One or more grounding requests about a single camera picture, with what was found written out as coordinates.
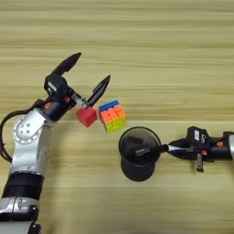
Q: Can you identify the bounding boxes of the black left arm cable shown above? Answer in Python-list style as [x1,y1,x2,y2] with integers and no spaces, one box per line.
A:
[0,106,35,163]

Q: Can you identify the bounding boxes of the black marker pen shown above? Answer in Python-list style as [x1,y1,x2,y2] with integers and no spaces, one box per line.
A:
[126,144,169,159]

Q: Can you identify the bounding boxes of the multicoloured puzzle cube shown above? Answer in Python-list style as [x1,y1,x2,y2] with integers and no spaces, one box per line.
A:
[98,100,127,134]

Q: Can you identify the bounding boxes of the red cube block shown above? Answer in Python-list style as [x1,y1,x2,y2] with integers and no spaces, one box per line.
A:
[76,106,98,128]

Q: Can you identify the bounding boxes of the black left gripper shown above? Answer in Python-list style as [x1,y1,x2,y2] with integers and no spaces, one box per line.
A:
[39,52,112,122]

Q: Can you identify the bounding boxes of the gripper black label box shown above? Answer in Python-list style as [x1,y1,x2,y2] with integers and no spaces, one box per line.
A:
[186,126,212,149]
[44,72,69,99]

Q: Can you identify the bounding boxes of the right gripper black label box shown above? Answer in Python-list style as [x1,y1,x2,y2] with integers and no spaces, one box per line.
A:
[186,126,212,149]

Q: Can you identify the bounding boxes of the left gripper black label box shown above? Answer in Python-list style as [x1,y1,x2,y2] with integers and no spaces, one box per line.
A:
[44,72,69,99]

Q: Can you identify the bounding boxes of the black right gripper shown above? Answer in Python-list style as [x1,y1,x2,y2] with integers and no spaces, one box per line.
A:
[168,138,234,173]

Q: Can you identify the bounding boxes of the black mesh pen cup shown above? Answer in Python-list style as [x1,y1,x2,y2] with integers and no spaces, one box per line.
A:
[118,126,162,183]

